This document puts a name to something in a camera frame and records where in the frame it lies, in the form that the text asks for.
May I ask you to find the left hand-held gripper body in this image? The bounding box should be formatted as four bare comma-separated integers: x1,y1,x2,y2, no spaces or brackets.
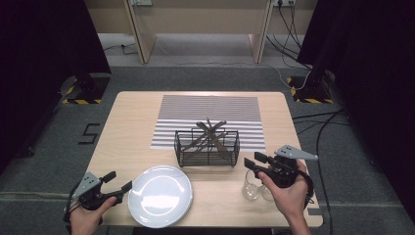
71,171,115,212

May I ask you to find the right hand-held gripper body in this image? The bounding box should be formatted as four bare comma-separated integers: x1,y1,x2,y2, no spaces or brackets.
258,144,319,189

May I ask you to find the clear drinking glass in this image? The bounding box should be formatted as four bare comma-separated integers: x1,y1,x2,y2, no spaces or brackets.
241,168,263,201
259,182,278,202

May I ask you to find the black wire basket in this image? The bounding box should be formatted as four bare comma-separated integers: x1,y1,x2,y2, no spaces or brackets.
173,127,241,168

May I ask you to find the person's left hand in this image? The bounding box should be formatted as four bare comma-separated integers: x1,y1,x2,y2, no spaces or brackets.
69,196,117,235

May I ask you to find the person's right hand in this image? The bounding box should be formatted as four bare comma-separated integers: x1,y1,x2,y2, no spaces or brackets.
257,160,311,220

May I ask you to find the striped placemat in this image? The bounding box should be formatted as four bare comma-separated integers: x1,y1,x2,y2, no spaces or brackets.
150,94,267,154

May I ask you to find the stand base with striped tape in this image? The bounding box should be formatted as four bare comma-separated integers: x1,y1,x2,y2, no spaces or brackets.
61,71,113,106
286,74,337,105

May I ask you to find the black curtain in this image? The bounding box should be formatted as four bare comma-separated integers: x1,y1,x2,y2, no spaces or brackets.
0,0,113,175
297,0,415,226

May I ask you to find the beige wooden desk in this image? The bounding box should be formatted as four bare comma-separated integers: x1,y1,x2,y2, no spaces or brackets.
83,0,319,65

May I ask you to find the left hand-held gripper cable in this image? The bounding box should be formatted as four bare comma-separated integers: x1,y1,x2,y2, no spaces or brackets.
63,182,82,234

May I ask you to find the hand-held gripper cable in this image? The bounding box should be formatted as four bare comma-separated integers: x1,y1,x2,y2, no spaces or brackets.
295,169,316,210
63,182,82,234

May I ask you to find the right hand-held gripper cable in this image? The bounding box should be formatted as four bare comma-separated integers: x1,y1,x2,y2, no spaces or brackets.
295,169,316,210

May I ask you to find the black floor cable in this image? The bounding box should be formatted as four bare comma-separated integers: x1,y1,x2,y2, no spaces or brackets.
292,110,346,121
295,119,352,136
314,111,344,235

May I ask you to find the white cable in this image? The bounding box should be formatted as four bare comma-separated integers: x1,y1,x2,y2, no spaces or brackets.
269,64,313,92

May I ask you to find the black power cable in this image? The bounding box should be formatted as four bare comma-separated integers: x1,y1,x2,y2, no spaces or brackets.
276,3,302,50
265,33,313,71

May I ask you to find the black cable with plug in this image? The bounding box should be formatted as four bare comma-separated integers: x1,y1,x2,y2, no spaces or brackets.
103,42,139,57

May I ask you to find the wall socket with plugs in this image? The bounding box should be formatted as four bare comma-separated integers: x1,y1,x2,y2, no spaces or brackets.
272,0,298,8

